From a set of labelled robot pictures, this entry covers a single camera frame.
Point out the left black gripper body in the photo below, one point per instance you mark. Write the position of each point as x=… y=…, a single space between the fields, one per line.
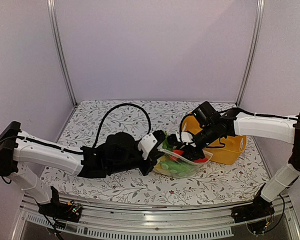
x=151 y=161

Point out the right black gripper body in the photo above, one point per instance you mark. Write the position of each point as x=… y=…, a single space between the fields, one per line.
x=210 y=134

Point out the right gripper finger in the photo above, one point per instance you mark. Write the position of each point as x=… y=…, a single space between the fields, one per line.
x=196 y=156
x=186 y=148

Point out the red carrot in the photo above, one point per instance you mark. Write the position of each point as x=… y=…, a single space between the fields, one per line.
x=177 y=157

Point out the yellow lemon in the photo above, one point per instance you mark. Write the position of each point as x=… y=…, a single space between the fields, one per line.
x=158 y=168

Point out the green cucumber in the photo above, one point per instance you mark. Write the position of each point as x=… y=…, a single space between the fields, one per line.
x=175 y=169

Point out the clear zip top bag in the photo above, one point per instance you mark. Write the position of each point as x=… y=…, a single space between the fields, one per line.
x=195 y=166

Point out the green lettuce leaf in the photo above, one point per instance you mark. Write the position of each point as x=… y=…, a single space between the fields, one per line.
x=166 y=142

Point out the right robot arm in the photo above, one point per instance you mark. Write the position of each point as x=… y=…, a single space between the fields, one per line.
x=238 y=122

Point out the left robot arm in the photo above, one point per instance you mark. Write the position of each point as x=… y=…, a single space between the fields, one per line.
x=120 y=153

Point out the yellow plastic basket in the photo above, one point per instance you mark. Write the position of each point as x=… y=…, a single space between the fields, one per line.
x=225 y=151

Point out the floral tablecloth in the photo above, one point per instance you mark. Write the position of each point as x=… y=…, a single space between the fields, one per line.
x=214 y=183

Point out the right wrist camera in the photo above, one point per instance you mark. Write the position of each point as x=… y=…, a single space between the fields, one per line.
x=181 y=138

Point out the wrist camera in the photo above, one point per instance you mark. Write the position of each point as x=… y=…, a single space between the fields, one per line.
x=181 y=138
x=150 y=141

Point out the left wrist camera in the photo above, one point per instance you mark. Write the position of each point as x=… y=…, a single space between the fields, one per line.
x=150 y=141

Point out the aluminium front rail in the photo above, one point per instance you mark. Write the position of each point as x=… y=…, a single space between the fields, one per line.
x=108 y=220

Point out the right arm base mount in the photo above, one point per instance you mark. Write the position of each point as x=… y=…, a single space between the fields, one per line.
x=257 y=211

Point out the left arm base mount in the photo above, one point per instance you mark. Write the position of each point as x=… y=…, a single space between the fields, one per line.
x=61 y=211

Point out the right aluminium post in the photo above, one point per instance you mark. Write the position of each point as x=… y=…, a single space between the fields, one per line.
x=260 y=6

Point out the aluminium post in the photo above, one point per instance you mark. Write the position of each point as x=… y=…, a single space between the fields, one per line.
x=260 y=6
x=51 y=6

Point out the left aluminium post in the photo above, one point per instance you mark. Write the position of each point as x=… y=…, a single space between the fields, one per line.
x=51 y=6

